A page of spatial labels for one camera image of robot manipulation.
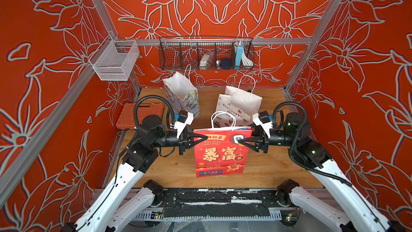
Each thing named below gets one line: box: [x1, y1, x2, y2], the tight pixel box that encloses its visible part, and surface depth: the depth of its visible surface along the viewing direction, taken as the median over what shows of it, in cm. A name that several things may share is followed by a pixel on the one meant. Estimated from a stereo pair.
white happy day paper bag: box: [213, 85, 263, 128], surface depth 85 cm
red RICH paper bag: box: [193, 126, 253, 178], surface depth 60 cm
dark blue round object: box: [219, 58, 233, 71], surface depth 97 cm
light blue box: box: [233, 43, 244, 70], surface depth 90 cm
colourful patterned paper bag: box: [162, 71, 201, 118], surface depth 92 cm
